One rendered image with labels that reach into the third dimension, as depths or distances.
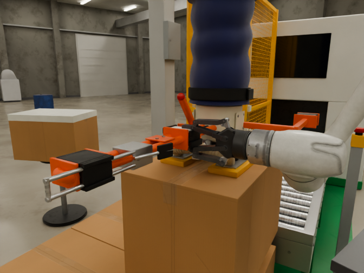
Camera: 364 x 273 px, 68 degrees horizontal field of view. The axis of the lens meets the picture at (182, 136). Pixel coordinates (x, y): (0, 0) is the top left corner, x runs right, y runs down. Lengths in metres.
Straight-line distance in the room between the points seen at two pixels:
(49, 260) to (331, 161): 1.22
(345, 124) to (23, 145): 2.40
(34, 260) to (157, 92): 1.57
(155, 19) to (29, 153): 1.56
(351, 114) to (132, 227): 0.73
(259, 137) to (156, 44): 1.88
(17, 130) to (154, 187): 1.98
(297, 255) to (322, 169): 0.96
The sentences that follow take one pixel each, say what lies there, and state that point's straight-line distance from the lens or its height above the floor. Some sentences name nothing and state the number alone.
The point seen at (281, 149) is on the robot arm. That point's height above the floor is 1.19.
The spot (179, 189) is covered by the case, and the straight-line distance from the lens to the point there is 0.79.
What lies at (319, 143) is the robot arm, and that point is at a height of 1.21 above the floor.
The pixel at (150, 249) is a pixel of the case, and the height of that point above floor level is 0.80.
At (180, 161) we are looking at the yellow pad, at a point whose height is 1.06.
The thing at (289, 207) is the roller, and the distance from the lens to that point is 1.90.
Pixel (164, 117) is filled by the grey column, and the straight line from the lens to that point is 2.42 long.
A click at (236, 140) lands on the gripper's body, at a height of 1.19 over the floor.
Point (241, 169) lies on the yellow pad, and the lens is 0.88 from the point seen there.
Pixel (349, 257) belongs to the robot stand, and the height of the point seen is 0.75.
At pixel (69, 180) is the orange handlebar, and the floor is 1.18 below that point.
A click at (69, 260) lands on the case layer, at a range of 1.42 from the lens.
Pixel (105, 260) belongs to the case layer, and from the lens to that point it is 1.37.
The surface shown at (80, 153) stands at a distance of 0.56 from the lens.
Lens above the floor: 1.36
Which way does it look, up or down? 13 degrees down
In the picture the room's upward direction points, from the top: straight up
